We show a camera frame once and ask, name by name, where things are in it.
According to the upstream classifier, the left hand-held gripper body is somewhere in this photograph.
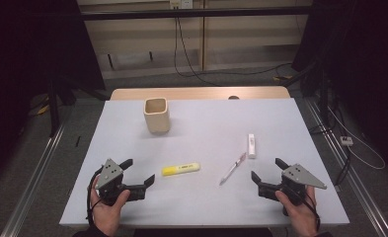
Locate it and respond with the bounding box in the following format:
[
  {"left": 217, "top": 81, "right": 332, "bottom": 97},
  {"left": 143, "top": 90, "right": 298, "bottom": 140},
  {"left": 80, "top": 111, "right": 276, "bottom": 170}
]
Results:
[{"left": 95, "top": 158, "right": 131, "bottom": 206}]

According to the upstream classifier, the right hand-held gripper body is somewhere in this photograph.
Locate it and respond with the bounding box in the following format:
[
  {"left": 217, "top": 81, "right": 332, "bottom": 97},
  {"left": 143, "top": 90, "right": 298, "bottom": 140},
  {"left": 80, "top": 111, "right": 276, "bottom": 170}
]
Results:
[{"left": 279, "top": 163, "right": 328, "bottom": 207}]

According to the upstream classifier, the white eraser stick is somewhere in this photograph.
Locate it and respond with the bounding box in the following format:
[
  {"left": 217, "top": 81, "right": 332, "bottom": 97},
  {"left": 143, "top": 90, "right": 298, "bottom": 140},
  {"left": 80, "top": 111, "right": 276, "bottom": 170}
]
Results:
[{"left": 247, "top": 132, "right": 258, "bottom": 160}]

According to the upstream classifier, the clear ballpoint pen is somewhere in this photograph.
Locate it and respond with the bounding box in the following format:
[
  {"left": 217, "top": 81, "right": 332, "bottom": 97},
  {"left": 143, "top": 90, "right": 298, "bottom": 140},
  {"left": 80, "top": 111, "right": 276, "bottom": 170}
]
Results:
[{"left": 218, "top": 151, "right": 248, "bottom": 187}]

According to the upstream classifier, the yellow highlighter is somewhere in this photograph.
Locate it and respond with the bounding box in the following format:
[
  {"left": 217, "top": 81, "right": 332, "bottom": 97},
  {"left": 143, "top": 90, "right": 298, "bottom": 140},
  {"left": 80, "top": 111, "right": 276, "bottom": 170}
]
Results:
[{"left": 161, "top": 161, "right": 201, "bottom": 177}]

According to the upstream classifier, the beige square pen holder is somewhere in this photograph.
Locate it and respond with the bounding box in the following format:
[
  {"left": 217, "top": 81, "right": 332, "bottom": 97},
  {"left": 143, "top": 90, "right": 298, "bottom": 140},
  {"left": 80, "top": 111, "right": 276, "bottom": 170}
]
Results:
[{"left": 143, "top": 97, "right": 171, "bottom": 134}]

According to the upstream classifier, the person's left hand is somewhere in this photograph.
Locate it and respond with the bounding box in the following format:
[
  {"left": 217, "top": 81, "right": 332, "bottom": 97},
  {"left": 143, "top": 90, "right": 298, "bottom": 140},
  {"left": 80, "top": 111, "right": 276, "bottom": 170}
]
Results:
[{"left": 90, "top": 177, "right": 131, "bottom": 236}]

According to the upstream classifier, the person's right hand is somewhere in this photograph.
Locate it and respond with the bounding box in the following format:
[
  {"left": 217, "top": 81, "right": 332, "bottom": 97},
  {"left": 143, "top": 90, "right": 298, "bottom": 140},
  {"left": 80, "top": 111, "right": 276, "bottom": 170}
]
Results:
[{"left": 274, "top": 186, "right": 319, "bottom": 237}]

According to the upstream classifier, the white table mat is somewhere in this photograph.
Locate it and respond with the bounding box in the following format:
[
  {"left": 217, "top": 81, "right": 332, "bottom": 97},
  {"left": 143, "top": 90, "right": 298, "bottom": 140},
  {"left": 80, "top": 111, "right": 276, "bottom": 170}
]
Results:
[{"left": 58, "top": 98, "right": 350, "bottom": 229}]

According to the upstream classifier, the black stand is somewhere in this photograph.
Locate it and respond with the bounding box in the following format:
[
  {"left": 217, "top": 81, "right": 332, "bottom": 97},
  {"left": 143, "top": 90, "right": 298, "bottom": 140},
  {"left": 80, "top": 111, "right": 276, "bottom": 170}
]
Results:
[
  {"left": 46, "top": 77, "right": 111, "bottom": 137},
  {"left": 291, "top": 62, "right": 334, "bottom": 127}
]

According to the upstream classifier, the wooden table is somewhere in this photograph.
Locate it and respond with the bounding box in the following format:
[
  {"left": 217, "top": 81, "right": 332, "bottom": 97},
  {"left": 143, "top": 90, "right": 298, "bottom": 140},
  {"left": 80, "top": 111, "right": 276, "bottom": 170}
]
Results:
[{"left": 110, "top": 86, "right": 291, "bottom": 101}]

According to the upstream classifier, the beige wooden cabinet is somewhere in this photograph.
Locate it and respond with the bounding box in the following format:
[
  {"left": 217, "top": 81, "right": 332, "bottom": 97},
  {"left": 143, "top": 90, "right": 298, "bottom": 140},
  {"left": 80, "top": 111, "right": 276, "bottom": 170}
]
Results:
[{"left": 76, "top": 0, "right": 314, "bottom": 80}]

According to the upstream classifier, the black curtain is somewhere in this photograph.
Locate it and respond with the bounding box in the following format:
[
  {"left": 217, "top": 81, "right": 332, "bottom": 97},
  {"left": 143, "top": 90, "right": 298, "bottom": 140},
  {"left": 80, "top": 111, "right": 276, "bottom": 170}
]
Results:
[
  {"left": 291, "top": 0, "right": 388, "bottom": 169},
  {"left": 0, "top": 0, "right": 106, "bottom": 189}
]

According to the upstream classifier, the black horizontal bar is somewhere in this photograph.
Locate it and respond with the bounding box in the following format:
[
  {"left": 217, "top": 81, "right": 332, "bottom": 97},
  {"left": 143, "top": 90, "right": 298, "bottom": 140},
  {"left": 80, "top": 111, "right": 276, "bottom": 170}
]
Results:
[{"left": 80, "top": 5, "right": 314, "bottom": 22}]

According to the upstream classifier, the left hand-held gripper black cable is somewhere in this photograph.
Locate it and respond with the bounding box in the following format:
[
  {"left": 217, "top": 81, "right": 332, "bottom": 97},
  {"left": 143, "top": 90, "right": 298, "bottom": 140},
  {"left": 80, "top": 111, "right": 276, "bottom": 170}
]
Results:
[{"left": 86, "top": 167, "right": 104, "bottom": 228}]

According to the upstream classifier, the hand-held gripper black cable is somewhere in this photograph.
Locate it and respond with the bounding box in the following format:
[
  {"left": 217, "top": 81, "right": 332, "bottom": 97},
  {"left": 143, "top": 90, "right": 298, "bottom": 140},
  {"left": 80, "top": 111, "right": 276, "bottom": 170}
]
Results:
[
  {"left": 299, "top": 192, "right": 322, "bottom": 231},
  {"left": 86, "top": 167, "right": 104, "bottom": 228}
]

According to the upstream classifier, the right hand-held gripper black cable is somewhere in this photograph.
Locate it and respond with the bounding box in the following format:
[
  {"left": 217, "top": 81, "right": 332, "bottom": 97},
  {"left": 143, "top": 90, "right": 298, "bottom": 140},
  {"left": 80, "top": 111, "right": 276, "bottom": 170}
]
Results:
[{"left": 299, "top": 192, "right": 322, "bottom": 231}]

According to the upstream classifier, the black floor cable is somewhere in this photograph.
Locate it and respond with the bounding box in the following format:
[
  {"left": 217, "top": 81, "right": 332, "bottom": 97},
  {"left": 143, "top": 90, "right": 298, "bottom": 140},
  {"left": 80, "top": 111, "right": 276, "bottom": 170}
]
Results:
[{"left": 334, "top": 147, "right": 352, "bottom": 187}]

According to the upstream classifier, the metal floor rail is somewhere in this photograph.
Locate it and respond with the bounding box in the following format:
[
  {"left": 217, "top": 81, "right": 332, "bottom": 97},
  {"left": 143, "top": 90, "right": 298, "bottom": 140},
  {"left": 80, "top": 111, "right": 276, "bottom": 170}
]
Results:
[
  {"left": 304, "top": 98, "right": 388, "bottom": 237},
  {"left": 0, "top": 121, "right": 67, "bottom": 237}
]

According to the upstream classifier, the white floor cable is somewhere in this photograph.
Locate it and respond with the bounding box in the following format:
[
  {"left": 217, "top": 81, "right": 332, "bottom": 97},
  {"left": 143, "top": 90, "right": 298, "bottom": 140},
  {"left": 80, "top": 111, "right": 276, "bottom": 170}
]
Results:
[{"left": 328, "top": 107, "right": 387, "bottom": 171}]

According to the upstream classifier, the black wall cable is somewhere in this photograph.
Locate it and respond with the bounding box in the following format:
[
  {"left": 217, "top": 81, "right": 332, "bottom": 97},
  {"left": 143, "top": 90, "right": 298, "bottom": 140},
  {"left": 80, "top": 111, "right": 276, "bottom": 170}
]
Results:
[
  {"left": 181, "top": 62, "right": 293, "bottom": 78},
  {"left": 173, "top": 16, "right": 222, "bottom": 87}
]

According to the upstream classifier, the white wall outlet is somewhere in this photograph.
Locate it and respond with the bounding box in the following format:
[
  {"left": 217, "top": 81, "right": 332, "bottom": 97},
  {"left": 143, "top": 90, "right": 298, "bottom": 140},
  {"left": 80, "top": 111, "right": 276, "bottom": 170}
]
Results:
[{"left": 169, "top": 0, "right": 194, "bottom": 10}]

